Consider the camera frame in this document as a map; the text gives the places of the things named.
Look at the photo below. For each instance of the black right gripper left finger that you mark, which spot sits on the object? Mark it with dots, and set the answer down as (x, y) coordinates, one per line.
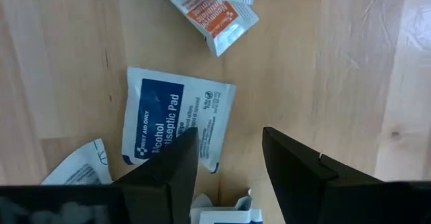
(165, 183)

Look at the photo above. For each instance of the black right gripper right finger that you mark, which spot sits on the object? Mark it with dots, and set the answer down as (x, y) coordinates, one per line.
(296, 177)

